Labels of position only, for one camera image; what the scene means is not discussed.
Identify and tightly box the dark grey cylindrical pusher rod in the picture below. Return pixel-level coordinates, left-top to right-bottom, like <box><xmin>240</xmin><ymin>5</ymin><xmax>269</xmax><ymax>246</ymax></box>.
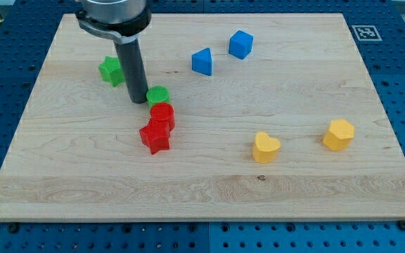
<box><xmin>115</xmin><ymin>39</ymin><xmax>148</xmax><ymax>104</ymax></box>

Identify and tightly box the light wooden board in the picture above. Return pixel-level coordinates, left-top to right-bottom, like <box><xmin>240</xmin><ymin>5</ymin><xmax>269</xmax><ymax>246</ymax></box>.
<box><xmin>0</xmin><ymin>13</ymin><xmax>405</xmax><ymax>222</ymax></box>

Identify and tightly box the green star block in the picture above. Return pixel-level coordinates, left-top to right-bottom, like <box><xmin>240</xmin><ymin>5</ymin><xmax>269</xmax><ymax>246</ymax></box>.
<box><xmin>98</xmin><ymin>56</ymin><xmax>125</xmax><ymax>87</ymax></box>

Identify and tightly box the green cylinder block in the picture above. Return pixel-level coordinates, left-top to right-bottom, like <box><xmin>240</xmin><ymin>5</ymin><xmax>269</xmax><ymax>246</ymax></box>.
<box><xmin>146</xmin><ymin>86</ymin><xmax>170</xmax><ymax>108</ymax></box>

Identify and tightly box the red cylinder block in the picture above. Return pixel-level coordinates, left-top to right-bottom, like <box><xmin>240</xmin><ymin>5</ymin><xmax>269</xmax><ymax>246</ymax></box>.
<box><xmin>150</xmin><ymin>102</ymin><xmax>175</xmax><ymax>131</ymax></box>

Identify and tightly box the blue triangle block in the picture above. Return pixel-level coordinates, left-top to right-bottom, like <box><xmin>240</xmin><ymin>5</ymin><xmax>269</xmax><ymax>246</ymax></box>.
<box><xmin>191</xmin><ymin>48</ymin><xmax>212</xmax><ymax>76</ymax></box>

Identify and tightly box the red star block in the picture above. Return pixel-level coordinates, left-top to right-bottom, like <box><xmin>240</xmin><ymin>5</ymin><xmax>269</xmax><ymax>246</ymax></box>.
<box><xmin>139</xmin><ymin>118</ymin><xmax>170</xmax><ymax>155</ymax></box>

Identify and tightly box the blue cube block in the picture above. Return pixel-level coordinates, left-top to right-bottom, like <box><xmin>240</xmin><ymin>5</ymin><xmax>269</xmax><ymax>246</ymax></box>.
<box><xmin>229</xmin><ymin>30</ymin><xmax>254</xmax><ymax>60</ymax></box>

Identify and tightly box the yellow heart block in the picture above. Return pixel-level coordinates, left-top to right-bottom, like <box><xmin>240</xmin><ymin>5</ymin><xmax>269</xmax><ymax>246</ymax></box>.
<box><xmin>252</xmin><ymin>131</ymin><xmax>281</xmax><ymax>163</ymax></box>

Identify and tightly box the yellow hexagon block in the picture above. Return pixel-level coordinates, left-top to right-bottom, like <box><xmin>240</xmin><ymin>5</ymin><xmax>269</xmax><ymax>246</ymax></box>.
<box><xmin>322</xmin><ymin>119</ymin><xmax>355</xmax><ymax>152</ymax></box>

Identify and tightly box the white fiducial marker tag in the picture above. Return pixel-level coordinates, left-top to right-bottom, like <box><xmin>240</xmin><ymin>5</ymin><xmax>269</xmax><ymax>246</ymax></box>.
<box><xmin>352</xmin><ymin>25</ymin><xmax>382</xmax><ymax>41</ymax></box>

